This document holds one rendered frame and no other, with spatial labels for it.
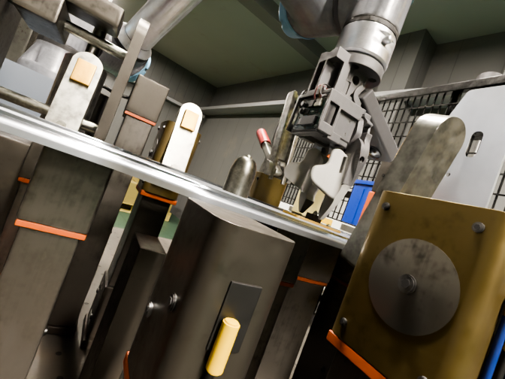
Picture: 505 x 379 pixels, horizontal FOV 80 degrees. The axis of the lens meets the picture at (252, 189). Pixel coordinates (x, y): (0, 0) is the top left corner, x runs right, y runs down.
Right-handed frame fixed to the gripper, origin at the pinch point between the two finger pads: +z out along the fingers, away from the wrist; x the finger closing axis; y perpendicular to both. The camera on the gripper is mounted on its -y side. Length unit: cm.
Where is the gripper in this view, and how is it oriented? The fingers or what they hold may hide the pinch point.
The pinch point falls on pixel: (317, 208)
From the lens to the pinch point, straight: 42.6
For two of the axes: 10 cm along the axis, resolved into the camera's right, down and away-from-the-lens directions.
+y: -8.2, -3.3, -4.6
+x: 4.4, 1.4, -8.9
